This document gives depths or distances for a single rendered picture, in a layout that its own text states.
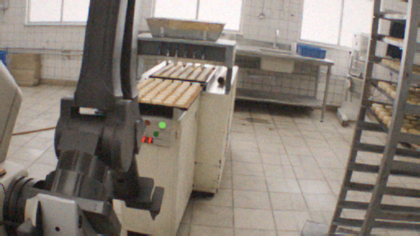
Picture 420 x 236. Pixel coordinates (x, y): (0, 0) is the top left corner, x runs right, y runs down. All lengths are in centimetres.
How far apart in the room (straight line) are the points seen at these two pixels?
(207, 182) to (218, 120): 49
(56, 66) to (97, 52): 599
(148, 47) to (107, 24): 224
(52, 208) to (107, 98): 17
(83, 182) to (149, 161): 165
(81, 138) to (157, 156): 159
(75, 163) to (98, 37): 17
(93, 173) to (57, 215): 8
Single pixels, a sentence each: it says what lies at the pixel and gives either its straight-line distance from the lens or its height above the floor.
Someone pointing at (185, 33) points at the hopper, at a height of 122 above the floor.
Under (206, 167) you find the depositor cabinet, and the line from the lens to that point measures 279.
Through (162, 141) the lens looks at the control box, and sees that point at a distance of 199.
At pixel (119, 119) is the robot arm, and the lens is 50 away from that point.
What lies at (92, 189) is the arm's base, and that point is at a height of 122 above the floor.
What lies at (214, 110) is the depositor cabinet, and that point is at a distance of 264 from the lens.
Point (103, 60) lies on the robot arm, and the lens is 50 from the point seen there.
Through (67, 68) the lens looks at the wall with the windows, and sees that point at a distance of 640.
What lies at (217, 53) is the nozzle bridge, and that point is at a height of 110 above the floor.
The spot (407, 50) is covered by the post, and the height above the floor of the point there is 140.
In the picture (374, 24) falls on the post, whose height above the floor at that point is 146.
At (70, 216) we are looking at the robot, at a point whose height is 121.
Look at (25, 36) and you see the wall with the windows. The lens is 672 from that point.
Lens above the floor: 143
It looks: 17 degrees down
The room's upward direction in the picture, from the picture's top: 6 degrees clockwise
